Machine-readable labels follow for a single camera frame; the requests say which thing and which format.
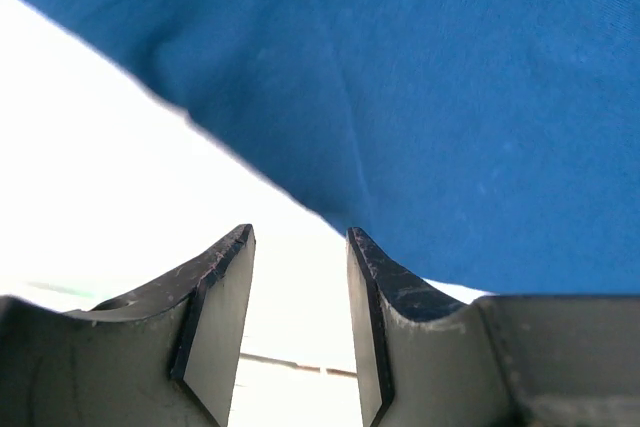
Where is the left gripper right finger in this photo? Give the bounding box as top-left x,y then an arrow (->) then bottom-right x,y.
345,226 -> 481,427

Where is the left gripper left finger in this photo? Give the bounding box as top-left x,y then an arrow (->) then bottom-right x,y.
64,223 -> 257,427

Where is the blue mickey t-shirt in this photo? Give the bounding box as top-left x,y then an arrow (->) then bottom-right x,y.
23,0 -> 639,294

